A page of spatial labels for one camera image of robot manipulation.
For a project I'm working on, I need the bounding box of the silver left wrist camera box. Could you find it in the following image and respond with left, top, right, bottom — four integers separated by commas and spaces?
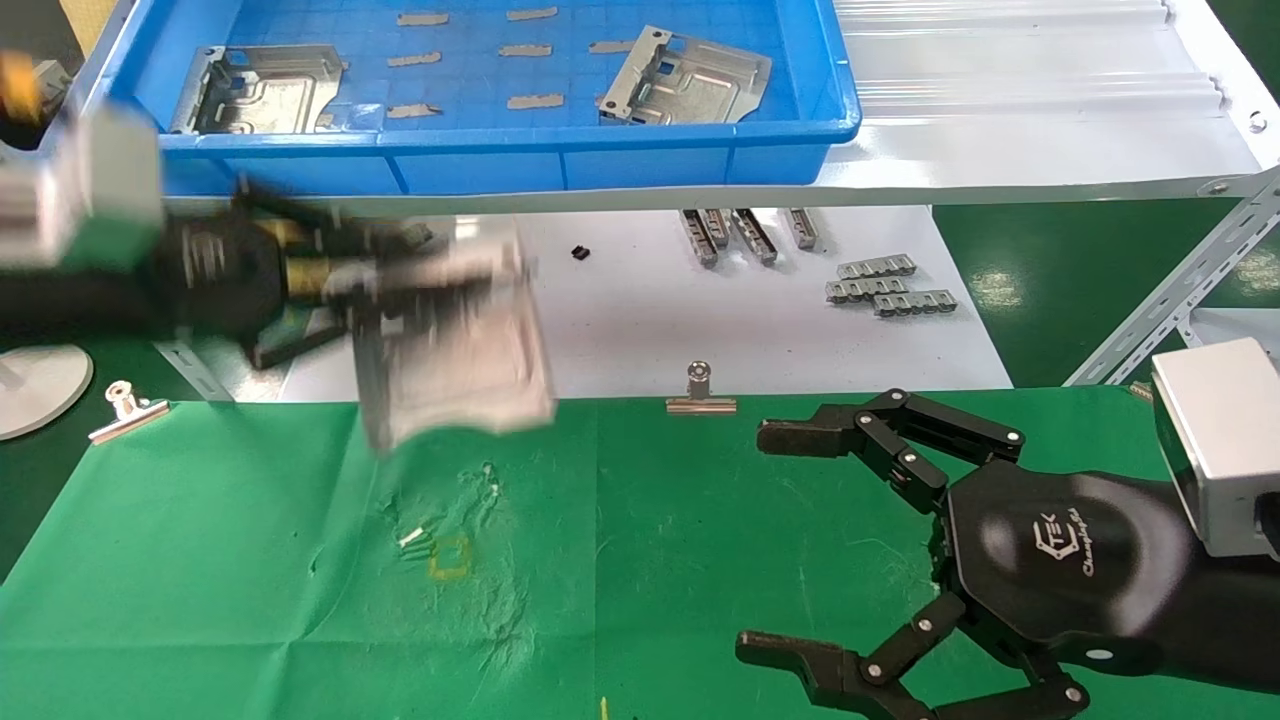
0, 100, 166, 271

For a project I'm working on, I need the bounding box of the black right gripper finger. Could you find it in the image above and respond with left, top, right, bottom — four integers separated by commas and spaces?
737, 590, 1093, 720
757, 388, 1025, 516

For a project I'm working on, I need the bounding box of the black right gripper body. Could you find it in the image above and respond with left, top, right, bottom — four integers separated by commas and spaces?
935, 468, 1280, 693

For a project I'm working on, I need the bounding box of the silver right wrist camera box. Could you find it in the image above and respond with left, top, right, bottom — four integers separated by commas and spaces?
1150, 337, 1280, 558

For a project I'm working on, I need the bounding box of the white slotted storage rack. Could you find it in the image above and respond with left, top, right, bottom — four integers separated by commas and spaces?
1185, 305, 1280, 353

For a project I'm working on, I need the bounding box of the blue plastic bin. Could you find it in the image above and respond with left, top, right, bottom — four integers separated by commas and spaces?
65, 0, 863, 196

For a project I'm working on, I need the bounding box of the dark flat board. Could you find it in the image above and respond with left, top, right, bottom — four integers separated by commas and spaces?
250, 300, 351, 371

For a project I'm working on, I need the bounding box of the white round base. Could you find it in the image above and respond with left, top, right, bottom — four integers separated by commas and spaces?
0, 345, 94, 441

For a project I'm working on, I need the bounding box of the stamped sheet metal plate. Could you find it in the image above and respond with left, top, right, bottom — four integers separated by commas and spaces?
375, 215, 557, 451
170, 45, 347, 135
598, 25, 773, 126

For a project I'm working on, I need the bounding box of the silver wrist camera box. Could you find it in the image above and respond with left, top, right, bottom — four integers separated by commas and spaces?
0, 100, 166, 271
1150, 337, 1280, 558

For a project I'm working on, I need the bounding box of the green table cloth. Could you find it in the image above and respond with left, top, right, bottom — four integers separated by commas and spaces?
0, 385, 1280, 720

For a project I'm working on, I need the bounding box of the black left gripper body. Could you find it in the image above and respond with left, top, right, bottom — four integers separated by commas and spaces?
0, 205, 303, 341

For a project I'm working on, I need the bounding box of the orange and black object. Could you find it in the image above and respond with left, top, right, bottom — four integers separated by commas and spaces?
0, 50, 46, 126

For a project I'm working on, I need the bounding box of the silver binder clip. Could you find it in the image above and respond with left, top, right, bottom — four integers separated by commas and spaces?
88, 380, 171, 444
666, 360, 738, 414

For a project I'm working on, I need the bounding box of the white metal shelf rack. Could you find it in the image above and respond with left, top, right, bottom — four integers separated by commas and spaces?
150, 0, 1280, 406

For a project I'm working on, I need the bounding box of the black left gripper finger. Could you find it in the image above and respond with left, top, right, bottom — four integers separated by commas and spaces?
295, 205, 436, 263
330, 270, 396, 451

